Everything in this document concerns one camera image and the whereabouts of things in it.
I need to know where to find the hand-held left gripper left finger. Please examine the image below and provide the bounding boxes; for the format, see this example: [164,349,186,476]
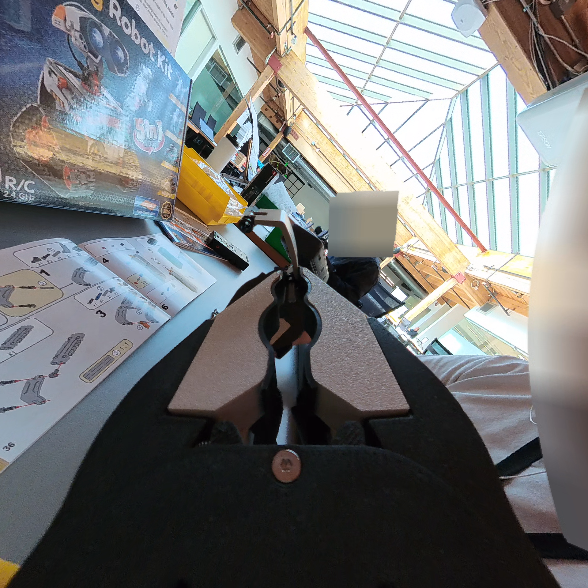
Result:
[168,270,291,445]

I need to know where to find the black cardboard box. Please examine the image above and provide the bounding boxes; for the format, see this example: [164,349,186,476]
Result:
[240,162,279,199]

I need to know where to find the small yellow bin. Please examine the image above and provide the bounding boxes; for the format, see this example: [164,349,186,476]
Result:
[176,146,250,227]

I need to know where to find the black bag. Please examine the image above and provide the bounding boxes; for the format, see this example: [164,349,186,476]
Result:
[294,223,330,283]

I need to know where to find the blue robot kit box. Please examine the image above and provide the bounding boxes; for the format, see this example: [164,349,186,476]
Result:
[0,0,194,224]

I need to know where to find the white ceiling device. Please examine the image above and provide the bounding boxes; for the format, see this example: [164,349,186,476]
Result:
[451,0,488,38]

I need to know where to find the wooden board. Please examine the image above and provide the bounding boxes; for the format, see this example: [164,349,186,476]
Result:
[246,227,278,269]

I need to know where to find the open instruction booklet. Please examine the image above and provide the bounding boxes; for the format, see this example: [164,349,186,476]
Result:
[0,235,217,475]

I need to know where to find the blue leaflet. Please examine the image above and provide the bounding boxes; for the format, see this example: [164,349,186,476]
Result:
[158,215,217,254]

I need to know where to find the white projector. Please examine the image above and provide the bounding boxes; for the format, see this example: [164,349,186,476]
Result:
[516,76,588,167]

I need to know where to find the black strap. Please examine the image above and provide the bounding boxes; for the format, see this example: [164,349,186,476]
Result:
[495,436,544,477]

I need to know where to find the curved grey panel with pins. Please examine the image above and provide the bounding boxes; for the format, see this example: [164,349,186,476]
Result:
[238,209,304,278]

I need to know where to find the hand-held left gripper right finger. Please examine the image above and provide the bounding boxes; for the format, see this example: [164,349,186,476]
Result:
[292,270,409,445]

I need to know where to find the clear plastic bags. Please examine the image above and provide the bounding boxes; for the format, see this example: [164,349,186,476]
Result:
[193,156,249,217]

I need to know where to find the green plastic bin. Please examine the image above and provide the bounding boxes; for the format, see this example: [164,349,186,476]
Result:
[263,224,286,259]

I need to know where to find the black control box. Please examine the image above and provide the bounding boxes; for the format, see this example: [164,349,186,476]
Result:
[203,230,251,271]

